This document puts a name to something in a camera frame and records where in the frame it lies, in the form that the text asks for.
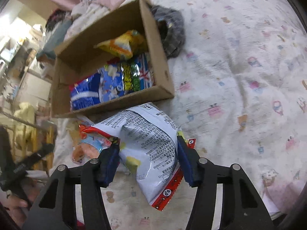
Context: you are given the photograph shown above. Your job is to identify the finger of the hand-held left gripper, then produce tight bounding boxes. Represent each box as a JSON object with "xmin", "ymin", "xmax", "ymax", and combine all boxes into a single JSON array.
[{"xmin": 24, "ymin": 143, "xmax": 55, "ymax": 166}]

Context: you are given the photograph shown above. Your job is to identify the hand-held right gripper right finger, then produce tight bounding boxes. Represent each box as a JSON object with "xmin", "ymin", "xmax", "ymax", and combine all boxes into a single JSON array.
[{"xmin": 177, "ymin": 136, "xmax": 274, "ymax": 230}]

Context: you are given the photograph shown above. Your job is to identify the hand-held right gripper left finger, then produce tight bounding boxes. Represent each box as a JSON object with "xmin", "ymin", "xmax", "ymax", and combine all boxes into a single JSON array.
[{"xmin": 21, "ymin": 145, "xmax": 120, "ymax": 230}]

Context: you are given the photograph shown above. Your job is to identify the blue snack packet white figures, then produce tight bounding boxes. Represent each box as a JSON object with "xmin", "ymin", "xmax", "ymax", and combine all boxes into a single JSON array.
[{"xmin": 97, "ymin": 53, "xmax": 154, "ymax": 103}]

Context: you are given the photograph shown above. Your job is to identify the brown cardboard box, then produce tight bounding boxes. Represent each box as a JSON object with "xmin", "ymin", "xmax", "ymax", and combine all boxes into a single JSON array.
[{"xmin": 50, "ymin": 0, "xmax": 175, "ymax": 118}]

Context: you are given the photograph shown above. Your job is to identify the yellow snack packet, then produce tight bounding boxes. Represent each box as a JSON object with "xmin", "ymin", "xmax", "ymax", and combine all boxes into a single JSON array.
[{"xmin": 93, "ymin": 29, "xmax": 147, "ymax": 60}]

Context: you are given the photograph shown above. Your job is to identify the person's left hand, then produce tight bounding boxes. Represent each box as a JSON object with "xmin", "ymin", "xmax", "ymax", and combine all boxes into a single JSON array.
[{"xmin": 0, "ymin": 182, "xmax": 31, "ymax": 221}]

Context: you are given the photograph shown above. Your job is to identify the wooden rack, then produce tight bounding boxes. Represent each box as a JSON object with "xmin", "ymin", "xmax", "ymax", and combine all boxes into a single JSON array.
[{"xmin": 12, "ymin": 125, "xmax": 55, "ymax": 173}]

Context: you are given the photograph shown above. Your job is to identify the grey metal pole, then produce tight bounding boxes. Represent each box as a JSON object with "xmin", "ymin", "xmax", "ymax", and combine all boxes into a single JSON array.
[{"xmin": 0, "ymin": 110, "xmax": 58, "ymax": 132}]

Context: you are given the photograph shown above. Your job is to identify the yellow quilted jacket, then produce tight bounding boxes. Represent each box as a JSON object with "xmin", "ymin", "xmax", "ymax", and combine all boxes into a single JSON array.
[{"xmin": 13, "ymin": 102, "xmax": 36, "ymax": 144}]

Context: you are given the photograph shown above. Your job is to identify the white counter cabinet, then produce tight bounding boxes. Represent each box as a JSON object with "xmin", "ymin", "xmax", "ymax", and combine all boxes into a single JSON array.
[{"xmin": 19, "ymin": 72, "xmax": 52, "ymax": 103}]

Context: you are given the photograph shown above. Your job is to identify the pink bed sheet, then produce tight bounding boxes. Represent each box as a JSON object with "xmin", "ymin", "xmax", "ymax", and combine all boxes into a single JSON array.
[{"xmin": 259, "ymin": 172, "xmax": 307, "ymax": 218}]

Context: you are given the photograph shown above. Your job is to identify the dark plaid cloth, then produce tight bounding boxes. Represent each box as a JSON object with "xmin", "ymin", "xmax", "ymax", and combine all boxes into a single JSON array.
[{"xmin": 150, "ymin": 5, "xmax": 186, "ymax": 58}]

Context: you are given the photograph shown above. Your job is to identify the pile of dark clothes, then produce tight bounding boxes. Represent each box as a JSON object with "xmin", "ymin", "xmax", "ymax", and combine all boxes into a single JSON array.
[{"xmin": 45, "ymin": 8, "xmax": 72, "ymax": 33}]

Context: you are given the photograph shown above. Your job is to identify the white printed cloth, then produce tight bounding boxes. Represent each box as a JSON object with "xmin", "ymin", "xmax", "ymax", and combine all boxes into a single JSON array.
[{"xmin": 64, "ymin": 0, "xmax": 113, "ymax": 41}]

